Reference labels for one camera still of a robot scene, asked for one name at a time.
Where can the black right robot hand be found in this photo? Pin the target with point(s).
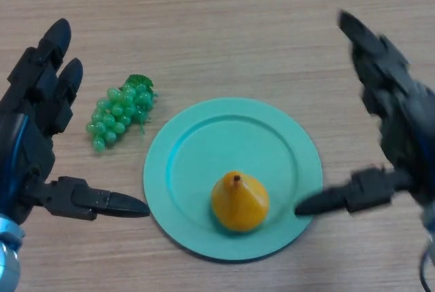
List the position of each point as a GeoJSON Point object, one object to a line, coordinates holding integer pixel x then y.
{"type": "Point", "coordinates": [397, 125]}

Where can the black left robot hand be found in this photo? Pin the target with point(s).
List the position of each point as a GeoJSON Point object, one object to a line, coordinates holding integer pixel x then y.
{"type": "Point", "coordinates": [27, 136]}

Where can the yellow pear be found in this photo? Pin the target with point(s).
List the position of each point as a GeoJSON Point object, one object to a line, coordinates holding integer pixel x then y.
{"type": "Point", "coordinates": [239, 203]}

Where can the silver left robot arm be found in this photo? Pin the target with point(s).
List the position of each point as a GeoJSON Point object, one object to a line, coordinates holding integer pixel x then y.
{"type": "Point", "coordinates": [8, 254]}

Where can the green round plate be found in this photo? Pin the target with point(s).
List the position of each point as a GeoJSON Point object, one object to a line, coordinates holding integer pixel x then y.
{"type": "Point", "coordinates": [190, 156]}

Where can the green grape bunch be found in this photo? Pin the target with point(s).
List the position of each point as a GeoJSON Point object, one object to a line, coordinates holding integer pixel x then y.
{"type": "Point", "coordinates": [117, 112]}

